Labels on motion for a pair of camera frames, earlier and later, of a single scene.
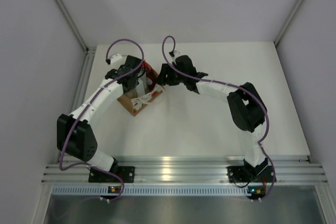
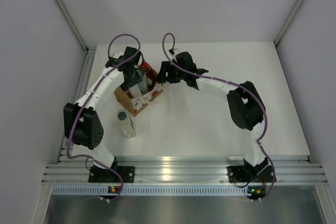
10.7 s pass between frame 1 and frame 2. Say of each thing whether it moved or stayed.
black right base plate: stayed
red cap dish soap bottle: stayed
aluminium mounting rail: stayed
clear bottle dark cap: moved
